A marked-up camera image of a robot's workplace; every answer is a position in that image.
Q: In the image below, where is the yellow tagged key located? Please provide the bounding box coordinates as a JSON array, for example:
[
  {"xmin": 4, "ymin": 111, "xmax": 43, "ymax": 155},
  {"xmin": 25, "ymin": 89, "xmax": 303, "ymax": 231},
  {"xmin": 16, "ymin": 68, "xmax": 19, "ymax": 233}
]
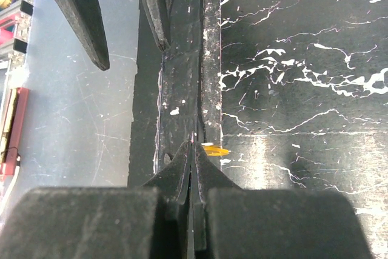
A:
[{"xmin": 201, "ymin": 143, "xmax": 230, "ymax": 156}]

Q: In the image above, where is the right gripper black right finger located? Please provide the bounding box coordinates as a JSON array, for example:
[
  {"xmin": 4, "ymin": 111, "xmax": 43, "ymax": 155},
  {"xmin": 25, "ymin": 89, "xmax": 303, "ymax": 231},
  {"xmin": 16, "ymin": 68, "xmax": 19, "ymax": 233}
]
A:
[{"xmin": 191, "ymin": 143, "xmax": 372, "ymax": 258}]

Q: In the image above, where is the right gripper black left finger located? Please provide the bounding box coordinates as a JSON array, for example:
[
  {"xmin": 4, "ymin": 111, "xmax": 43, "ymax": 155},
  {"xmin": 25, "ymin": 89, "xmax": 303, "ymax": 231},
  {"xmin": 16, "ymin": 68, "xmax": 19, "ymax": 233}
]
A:
[{"xmin": 1, "ymin": 141, "xmax": 192, "ymax": 258}]

